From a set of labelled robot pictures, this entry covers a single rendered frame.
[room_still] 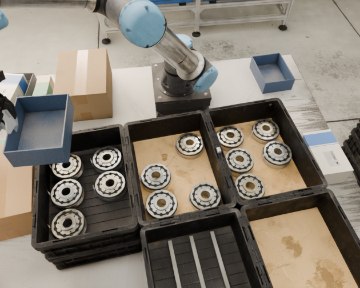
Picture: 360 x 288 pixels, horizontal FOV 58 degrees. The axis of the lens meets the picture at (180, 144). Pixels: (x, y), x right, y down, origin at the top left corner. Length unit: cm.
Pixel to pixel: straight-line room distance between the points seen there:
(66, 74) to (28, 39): 191
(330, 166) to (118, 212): 80
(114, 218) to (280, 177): 59
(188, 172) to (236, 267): 36
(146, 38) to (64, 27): 253
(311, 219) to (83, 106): 100
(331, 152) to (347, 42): 215
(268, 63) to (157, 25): 96
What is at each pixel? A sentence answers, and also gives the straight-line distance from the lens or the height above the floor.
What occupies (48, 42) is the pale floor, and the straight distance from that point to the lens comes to 330.
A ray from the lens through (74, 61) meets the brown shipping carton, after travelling 158.
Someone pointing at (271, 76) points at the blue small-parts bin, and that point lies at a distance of 173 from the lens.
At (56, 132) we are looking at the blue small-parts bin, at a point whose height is 107.
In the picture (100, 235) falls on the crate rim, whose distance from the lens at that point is 98.
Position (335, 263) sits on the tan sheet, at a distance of 113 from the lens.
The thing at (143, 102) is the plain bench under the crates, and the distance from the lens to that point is 156.
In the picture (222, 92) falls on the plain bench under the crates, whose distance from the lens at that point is 160.
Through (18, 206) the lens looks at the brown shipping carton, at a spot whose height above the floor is 86.
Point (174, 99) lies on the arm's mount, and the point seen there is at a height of 80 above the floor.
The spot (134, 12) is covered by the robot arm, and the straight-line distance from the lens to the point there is 90.
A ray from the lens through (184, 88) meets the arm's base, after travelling 143.
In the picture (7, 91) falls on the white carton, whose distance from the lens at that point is 165.
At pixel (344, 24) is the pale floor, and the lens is 366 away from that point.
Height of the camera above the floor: 182
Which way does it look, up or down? 54 degrees down
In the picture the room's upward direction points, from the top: straight up
